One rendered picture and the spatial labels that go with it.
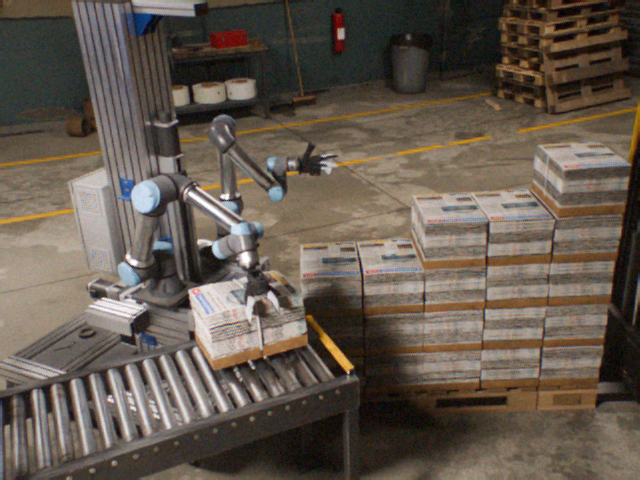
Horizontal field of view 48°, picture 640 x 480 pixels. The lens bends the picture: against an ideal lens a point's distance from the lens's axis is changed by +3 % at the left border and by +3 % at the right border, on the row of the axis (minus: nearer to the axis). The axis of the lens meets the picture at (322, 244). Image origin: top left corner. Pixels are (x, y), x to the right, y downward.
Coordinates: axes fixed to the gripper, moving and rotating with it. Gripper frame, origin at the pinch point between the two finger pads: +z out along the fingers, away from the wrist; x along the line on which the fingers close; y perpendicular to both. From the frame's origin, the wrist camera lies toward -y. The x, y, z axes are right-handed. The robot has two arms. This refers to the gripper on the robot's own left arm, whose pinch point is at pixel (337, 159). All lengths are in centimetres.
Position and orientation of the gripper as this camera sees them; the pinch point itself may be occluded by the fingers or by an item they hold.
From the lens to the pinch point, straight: 352.6
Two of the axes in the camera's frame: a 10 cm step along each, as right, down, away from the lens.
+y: 0.4, 8.4, 5.4
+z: 10.0, -0.1, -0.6
